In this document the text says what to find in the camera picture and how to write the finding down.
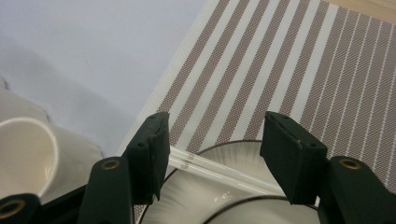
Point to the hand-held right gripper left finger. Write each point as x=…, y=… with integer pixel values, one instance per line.
x=149, y=155

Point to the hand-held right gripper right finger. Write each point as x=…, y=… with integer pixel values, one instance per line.
x=292, y=155

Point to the white plate black rim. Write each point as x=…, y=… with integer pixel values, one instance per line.
x=230, y=152

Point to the white bowl black rim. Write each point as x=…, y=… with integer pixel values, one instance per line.
x=264, y=214

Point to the single white chopstick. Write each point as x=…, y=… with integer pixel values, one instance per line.
x=218, y=175
x=218, y=167

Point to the grey white striped placemat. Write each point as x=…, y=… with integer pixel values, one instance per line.
x=249, y=62

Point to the white ceramic cup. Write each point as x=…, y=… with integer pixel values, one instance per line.
x=25, y=155

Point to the light blue paper sheet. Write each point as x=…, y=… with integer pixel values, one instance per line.
x=77, y=46

